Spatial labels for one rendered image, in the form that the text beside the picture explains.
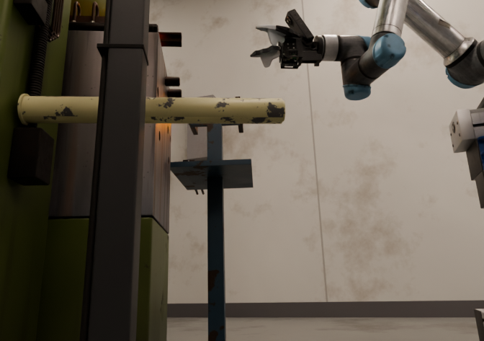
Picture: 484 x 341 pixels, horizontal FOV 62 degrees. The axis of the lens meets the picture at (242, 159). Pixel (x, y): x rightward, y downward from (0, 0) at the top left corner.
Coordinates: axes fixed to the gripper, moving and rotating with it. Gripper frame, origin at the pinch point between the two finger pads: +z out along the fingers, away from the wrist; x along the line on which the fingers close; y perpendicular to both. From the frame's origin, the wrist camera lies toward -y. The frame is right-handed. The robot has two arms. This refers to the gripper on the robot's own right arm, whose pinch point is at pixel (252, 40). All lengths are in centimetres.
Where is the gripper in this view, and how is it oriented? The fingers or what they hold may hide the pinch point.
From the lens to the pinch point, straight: 122.5
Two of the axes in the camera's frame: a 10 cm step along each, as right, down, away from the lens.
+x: -0.8, 2.8, 9.6
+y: 0.3, 9.6, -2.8
